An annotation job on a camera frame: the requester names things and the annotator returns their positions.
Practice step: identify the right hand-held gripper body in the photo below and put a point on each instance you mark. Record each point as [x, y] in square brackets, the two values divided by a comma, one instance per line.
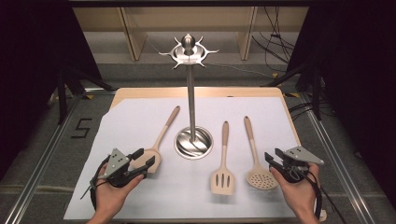
[300, 155]

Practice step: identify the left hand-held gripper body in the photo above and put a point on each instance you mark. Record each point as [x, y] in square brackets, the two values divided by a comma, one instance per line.
[116, 161]

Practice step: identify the beige perforated skimmer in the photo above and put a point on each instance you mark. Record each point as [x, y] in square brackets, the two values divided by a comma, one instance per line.
[251, 140]

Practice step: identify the beige solid spoon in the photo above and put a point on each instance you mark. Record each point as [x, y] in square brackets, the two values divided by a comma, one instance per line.
[165, 130]

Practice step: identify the beige slotted turner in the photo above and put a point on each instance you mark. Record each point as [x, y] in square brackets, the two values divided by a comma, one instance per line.
[224, 146]

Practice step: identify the metal utensil rack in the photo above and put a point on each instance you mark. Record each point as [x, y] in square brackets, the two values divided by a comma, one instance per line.
[191, 102]

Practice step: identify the person's left hand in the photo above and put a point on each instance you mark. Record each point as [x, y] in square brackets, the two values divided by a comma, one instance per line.
[109, 199]

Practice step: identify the person's right hand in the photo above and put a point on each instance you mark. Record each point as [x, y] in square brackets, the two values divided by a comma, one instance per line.
[299, 196]

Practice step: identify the white paper sheet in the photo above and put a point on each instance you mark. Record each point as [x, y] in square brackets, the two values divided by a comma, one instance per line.
[155, 199]

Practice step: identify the black tripod stand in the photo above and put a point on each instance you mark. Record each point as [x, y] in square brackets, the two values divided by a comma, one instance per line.
[62, 93]
[317, 93]

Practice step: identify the black curtain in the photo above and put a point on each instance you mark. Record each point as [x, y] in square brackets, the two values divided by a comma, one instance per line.
[34, 62]
[358, 77]

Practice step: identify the aluminium floor rail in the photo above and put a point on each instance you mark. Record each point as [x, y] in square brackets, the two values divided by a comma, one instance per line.
[336, 161]
[46, 155]

